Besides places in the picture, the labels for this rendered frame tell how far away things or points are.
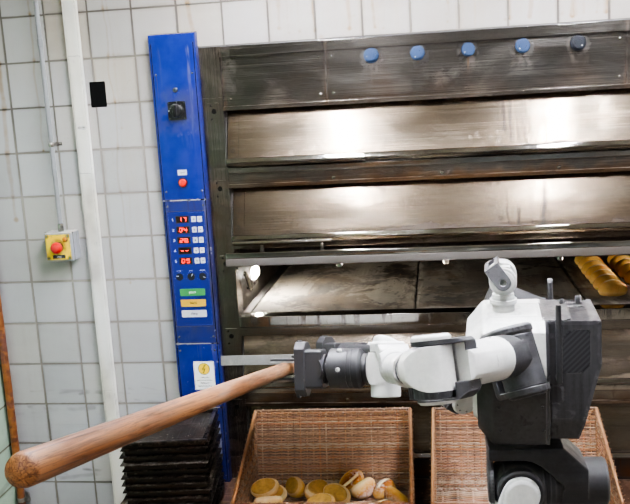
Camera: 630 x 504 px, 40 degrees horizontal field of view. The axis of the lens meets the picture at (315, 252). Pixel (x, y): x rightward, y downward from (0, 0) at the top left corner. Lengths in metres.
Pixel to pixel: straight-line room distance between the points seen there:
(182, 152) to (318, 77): 0.52
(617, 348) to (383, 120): 1.09
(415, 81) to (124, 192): 1.06
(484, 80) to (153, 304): 1.36
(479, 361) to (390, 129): 1.37
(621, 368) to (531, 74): 1.01
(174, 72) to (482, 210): 1.11
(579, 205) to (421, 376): 1.42
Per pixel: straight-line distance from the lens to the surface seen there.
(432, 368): 1.65
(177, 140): 2.99
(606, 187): 2.99
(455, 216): 2.92
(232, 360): 2.54
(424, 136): 2.89
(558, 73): 2.94
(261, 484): 2.99
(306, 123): 2.94
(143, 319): 3.17
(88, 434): 0.86
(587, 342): 2.04
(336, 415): 3.09
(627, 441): 3.19
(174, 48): 2.99
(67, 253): 3.13
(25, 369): 3.40
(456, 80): 2.91
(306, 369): 1.94
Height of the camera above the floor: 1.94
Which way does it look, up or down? 10 degrees down
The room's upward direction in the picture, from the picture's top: 3 degrees counter-clockwise
